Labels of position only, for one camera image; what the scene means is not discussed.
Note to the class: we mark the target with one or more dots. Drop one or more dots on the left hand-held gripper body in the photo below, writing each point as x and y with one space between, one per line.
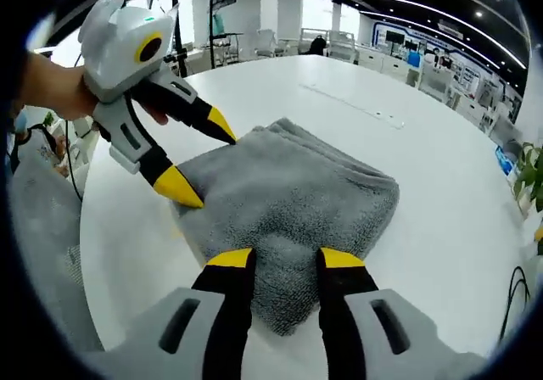
119 57

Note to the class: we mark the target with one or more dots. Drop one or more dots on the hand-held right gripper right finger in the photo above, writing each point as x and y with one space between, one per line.
348 312

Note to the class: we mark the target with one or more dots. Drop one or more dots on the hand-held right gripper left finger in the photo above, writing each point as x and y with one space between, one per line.
225 312

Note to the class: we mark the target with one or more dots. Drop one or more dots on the grey towel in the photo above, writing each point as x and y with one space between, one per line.
297 193

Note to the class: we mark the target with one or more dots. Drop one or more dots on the person's left hand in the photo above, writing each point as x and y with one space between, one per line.
55 91

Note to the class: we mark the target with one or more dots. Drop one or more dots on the black tripod stand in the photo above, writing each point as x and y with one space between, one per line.
180 36

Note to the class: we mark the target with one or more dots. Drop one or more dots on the small potted plant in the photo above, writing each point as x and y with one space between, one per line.
48 119

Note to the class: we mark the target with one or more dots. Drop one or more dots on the white office chair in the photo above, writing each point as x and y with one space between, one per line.
265 40
304 40
434 81
339 43

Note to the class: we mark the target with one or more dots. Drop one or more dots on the grey mesh office chair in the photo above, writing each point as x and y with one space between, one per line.
46 248

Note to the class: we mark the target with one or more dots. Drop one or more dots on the black backpack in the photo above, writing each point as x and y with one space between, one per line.
317 45

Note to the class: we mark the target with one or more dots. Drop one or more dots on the blue packet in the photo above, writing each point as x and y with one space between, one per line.
505 161

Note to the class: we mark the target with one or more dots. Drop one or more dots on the black monitor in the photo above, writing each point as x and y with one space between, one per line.
394 37

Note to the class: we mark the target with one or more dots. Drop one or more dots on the green potted plant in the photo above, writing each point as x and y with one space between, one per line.
528 172

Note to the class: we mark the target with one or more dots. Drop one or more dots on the blue storage box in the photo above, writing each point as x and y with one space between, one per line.
415 59

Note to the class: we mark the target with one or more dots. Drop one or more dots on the ceiling air conditioner unit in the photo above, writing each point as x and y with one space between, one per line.
449 28

